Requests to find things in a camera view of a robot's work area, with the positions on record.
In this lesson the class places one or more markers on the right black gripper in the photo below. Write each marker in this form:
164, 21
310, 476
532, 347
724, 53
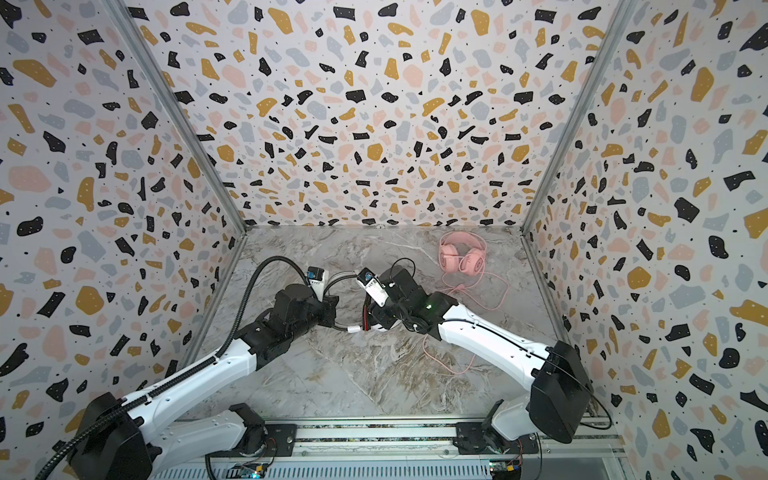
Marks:
375, 315

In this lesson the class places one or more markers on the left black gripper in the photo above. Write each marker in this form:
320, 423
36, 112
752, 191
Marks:
329, 308

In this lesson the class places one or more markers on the white black headphones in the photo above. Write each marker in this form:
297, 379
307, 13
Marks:
350, 303

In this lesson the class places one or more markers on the pink headphones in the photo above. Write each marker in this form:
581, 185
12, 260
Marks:
462, 252

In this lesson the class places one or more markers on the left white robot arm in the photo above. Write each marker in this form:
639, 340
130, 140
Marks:
142, 434

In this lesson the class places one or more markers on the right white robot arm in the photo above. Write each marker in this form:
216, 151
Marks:
556, 387

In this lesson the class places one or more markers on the green circuit board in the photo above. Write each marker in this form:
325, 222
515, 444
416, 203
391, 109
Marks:
248, 471

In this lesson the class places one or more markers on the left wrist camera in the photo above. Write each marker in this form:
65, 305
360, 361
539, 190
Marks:
317, 278

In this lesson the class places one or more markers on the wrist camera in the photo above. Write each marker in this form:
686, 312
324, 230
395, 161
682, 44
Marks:
372, 286
317, 278

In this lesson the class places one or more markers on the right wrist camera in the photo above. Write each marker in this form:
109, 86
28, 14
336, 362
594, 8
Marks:
372, 286

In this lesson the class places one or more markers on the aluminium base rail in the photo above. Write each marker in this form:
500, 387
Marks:
414, 447

